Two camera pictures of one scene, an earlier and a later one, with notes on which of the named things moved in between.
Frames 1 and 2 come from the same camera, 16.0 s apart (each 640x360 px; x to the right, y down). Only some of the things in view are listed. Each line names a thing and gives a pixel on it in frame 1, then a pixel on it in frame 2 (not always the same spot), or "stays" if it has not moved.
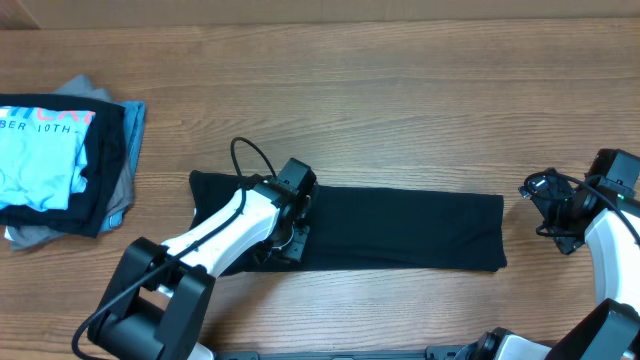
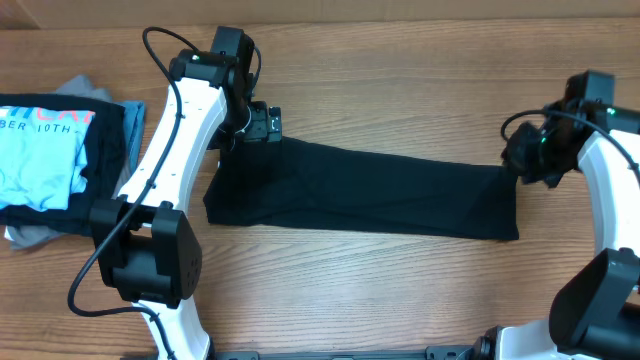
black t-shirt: x=353 y=227 to x=288 y=184
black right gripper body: x=558 y=234 to x=523 y=163
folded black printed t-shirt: x=60 y=159 stays
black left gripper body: x=287 y=246 to x=260 y=128
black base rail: x=432 y=353 stays
